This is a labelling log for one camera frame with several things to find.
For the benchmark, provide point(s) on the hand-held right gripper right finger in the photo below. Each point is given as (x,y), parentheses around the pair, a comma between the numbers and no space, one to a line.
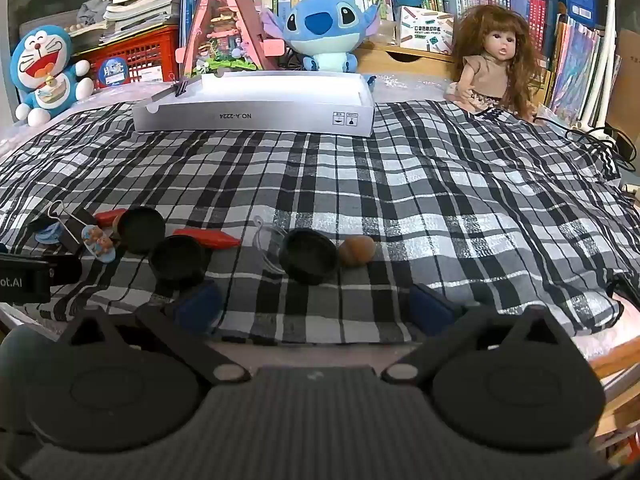
(430,308)

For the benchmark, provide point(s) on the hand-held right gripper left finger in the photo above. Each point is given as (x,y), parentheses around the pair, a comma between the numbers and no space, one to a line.
(197,306)

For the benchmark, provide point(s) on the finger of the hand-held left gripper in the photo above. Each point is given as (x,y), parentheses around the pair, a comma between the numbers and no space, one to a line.
(66,270)

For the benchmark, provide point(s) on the bear picture badge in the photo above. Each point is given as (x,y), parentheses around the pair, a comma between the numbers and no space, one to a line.
(99,243)

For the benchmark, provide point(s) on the black binder clip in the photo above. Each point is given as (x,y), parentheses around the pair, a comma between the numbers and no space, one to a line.
(75,227)

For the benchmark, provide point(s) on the black round lid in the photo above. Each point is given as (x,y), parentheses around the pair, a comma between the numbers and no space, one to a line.
(307,256)
(141,229)
(179,259)

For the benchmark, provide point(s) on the red pointed plastic piece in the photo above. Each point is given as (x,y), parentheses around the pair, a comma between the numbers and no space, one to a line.
(207,239)
(106,217)

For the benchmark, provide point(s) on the white cardboard box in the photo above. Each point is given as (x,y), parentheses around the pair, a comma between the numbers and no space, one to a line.
(250,105)

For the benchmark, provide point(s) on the small blue plastic piece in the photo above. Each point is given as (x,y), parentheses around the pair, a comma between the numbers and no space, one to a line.
(47,235)

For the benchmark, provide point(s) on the clear plastic hook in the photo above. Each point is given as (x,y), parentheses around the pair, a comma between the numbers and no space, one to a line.
(267,245)

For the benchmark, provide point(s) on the black white plaid blanket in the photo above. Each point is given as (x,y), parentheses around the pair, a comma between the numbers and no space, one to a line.
(400,210)

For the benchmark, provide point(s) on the blue cat plush toy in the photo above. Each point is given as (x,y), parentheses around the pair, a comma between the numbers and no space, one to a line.
(45,70)

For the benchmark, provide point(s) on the red plastic crate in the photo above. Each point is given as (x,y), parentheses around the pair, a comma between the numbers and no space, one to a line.
(145,57)

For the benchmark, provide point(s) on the wooden drawer box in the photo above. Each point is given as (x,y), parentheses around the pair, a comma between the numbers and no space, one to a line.
(400,62)

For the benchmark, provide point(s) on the black power adapter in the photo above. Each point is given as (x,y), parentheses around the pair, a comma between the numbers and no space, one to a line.
(620,142)

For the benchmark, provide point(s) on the brown haired doll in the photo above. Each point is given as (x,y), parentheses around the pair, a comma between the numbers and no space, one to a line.
(492,55)

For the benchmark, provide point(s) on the grey cloth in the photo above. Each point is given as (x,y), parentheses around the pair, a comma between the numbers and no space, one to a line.
(92,10)

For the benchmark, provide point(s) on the pink triangular block diorama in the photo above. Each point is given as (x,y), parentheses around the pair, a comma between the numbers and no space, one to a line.
(225,35)

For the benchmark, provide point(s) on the stack of paperback books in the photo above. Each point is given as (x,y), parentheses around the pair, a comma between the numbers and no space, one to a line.
(145,5)

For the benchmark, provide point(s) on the white printed carton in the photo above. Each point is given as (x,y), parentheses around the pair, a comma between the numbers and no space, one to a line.
(425,30)

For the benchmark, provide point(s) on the row of leaning colourful books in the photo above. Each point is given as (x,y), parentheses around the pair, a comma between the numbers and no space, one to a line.
(575,65)

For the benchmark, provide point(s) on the set of tall blue books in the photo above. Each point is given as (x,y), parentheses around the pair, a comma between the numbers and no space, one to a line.
(192,5)

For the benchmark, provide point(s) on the blue alien plush toy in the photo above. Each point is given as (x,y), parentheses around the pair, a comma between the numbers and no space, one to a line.
(320,30)

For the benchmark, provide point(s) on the brown cardboard sheet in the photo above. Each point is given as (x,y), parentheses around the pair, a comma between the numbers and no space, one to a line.
(630,70)

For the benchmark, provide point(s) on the row of shelf books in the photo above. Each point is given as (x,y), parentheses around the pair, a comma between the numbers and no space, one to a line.
(480,0)

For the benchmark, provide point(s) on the white jointed stand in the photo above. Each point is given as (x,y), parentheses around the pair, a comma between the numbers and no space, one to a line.
(607,35)

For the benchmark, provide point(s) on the wooden bed frame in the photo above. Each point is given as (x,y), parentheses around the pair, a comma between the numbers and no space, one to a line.
(620,375)

